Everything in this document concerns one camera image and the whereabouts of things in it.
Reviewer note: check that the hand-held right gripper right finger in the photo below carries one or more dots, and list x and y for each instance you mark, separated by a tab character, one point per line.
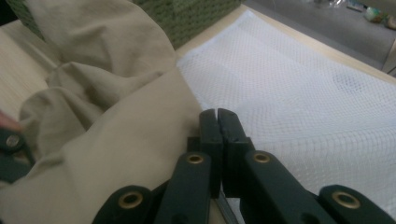
232	140

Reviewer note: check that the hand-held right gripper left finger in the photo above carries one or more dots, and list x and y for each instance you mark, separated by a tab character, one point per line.
210	133

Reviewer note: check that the white mesh laundry bag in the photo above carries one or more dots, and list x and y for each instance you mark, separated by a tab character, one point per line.
295	99

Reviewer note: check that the beige garment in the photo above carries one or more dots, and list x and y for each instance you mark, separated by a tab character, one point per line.
109	109

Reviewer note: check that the green woven basket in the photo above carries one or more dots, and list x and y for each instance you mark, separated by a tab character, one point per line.
193	18

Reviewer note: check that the light wooden desk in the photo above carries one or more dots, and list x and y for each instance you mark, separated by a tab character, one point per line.
390	59

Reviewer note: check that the pale plastic clutter pile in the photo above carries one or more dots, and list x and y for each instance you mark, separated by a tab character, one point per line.
373	14

